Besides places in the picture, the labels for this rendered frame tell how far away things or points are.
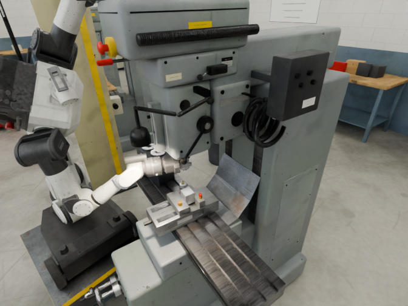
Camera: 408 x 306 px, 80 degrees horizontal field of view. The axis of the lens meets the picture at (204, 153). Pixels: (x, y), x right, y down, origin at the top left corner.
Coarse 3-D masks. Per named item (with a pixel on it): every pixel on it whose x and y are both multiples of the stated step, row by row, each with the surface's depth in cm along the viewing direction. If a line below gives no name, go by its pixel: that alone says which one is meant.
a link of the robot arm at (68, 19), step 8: (64, 0) 92; (72, 0) 92; (64, 8) 93; (72, 8) 93; (80, 8) 94; (56, 16) 95; (64, 16) 94; (72, 16) 95; (80, 16) 97; (56, 24) 96; (64, 24) 96; (72, 24) 96; (80, 24) 100; (72, 32) 98
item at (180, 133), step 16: (208, 80) 95; (160, 96) 93; (176, 96) 88; (192, 96) 92; (176, 112) 91; (192, 112) 95; (208, 112) 99; (176, 128) 94; (192, 128) 98; (176, 144) 98; (208, 144) 107
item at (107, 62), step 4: (100, 60) 87; (104, 60) 88; (108, 60) 88; (112, 60) 89; (116, 60) 90; (120, 60) 91; (124, 60) 91; (128, 60) 92; (100, 64) 87; (104, 64) 88; (108, 64) 89; (112, 64) 90
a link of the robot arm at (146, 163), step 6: (126, 156) 108; (132, 156) 108; (138, 156) 108; (144, 156) 109; (126, 162) 107; (132, 162) 108; (138, 162) 110; (144, 162) 109; (150, 162) 109; (144, 168) 109; (150, 168) 108; (144, 174) 110; (150, 174) 110
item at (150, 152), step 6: (150, 144) 156; (138, 150) 153; (144, 150) 151; (150, 150) 151; (150, 156) 146; (156, 156) 144; (162, 156) 146; (162, 174) 149; (168, 174) 153; (156, 180) 151; (162, 180) 151; (168, 180) 155
